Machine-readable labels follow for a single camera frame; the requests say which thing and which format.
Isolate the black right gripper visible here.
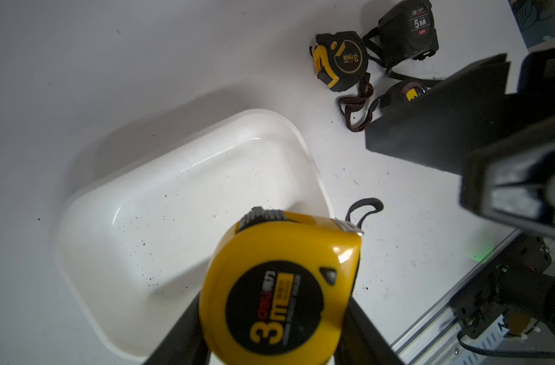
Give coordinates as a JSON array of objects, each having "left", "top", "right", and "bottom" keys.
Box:
[{"left": 365, "top": 48, "right": 555, "bottom": 239}]

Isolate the black 5m tape measure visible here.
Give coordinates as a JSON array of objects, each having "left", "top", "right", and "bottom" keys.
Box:
[{"left": 362, "top": 0, "right": 439, "bottom": 68}]

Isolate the yellow 3m tape measure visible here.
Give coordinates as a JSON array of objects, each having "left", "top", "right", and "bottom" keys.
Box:
[{"left": 199, "top": 207, "right": 363, "bottom": 364}]

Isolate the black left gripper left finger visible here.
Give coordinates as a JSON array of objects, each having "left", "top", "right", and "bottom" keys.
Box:
[{"left": 144, "top": 294, "right": 211, "bottom": 365}]

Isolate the white storage box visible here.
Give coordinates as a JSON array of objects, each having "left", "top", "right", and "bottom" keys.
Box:
[{"left": 52, "top": 109, "right": 333, "bottom": 362}]

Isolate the black tape measure yellow label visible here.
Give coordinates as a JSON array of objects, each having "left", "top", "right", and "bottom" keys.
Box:
[{"left": 368, "top": 78, "right": 437, "bottom": 114}]

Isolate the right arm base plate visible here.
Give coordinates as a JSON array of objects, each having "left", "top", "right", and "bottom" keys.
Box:
[{"left": 449, "top": 234, "right": 554, "bottom": 339}]

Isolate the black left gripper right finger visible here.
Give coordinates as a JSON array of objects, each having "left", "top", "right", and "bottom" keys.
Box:
[{"left": 334, "top": 297, "right": 403, "bottom": 365}]

